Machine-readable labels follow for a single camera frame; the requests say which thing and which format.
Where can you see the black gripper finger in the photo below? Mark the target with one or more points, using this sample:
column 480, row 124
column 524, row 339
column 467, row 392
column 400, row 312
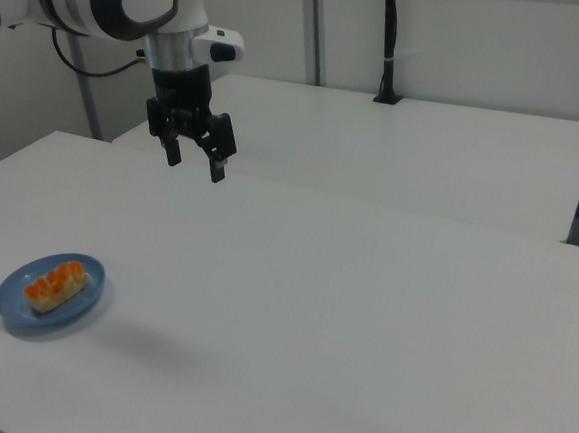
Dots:
column 224, row 146
column 171, row 144

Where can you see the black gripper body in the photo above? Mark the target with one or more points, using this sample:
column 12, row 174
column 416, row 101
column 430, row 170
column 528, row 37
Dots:
column 181, row 95

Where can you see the bread with orange topping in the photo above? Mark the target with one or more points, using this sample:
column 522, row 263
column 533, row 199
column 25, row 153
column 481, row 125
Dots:
column 56, row 284

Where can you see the blue round plate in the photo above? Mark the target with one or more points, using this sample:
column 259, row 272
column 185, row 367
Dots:
column 49, row 289

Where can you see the black camera stand pole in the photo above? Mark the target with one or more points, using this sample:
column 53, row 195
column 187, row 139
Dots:
column 392, row 44

